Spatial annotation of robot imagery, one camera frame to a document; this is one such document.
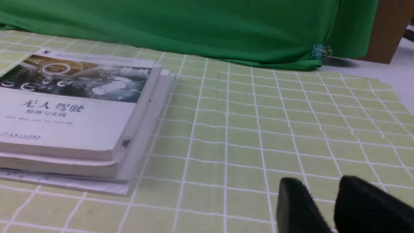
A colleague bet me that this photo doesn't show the brown cardboard box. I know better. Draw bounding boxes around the brown cardboard box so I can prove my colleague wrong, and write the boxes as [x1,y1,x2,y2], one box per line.
[358,0,414,64]

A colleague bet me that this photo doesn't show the white top book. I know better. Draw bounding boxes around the white top book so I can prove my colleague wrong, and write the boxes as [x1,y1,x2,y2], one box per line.
[0,48,161,161]

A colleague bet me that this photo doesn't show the green checkered tablecloth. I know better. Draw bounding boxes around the green checkered tablecloth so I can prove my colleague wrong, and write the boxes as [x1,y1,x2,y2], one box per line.
[1,31,413,233]

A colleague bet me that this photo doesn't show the green backdrop cloth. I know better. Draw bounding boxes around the green backdrop cloth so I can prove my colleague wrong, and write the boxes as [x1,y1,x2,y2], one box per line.
[0,0,379,71]

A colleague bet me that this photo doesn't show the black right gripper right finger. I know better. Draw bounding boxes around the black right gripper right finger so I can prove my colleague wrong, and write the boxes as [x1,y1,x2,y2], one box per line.
[334,175,414,233]

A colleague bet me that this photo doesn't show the white bottom booklet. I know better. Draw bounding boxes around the white bottom booklet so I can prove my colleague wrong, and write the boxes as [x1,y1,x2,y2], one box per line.
[1,165,142,196]

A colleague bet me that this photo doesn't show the teal binder clip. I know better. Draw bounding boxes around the teal binder clip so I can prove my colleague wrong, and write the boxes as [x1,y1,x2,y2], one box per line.
[311,44,332,60]

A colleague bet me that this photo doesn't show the white book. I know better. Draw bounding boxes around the white book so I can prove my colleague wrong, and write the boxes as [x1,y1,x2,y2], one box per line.
[0,48,161,161]
[1,69,176,183]

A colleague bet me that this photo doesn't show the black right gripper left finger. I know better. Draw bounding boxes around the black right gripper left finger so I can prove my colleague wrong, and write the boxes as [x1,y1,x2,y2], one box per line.
[277,177,332,233]

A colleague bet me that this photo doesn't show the white middle book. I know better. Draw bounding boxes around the white middle book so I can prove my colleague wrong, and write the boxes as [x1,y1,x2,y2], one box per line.
[1,69,176,183]

